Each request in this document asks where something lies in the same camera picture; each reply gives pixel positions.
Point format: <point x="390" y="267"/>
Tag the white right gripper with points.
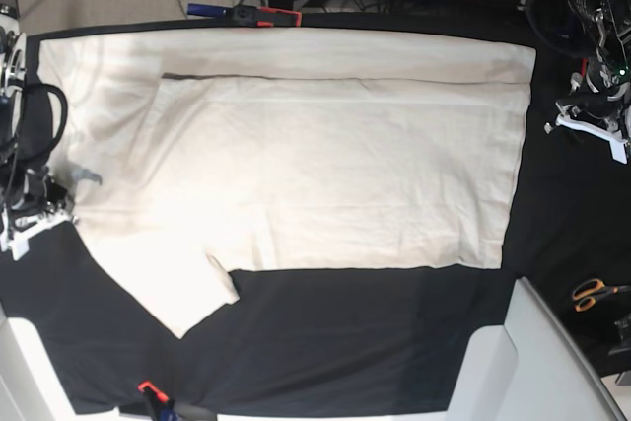
<point x="17" y="232"/>

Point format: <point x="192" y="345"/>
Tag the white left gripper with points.
<point x="618" y="145"/>

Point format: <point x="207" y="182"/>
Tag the white T-shirt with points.
<point x="195" y="153"/>

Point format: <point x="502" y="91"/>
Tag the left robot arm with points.
<point x="596" y="33"/>

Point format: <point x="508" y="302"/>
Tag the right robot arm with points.
<point x="33" y="119"/>

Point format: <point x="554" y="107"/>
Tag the white left side board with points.
<point x="30" y="388"/>

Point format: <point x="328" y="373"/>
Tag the red black bottom clamp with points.
<point x="156" y="405"/>

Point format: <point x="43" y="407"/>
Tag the red black clamp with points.
<point x="247" y="16"/>
<point x="156" y="405"/>

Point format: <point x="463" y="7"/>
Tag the black table cloth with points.
<point x="351" y="342"/>

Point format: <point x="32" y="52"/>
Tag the red black top clamp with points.
<point x="247" y="16"/>

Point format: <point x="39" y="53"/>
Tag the orange handled scissors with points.
<point x="591" y="291"/>

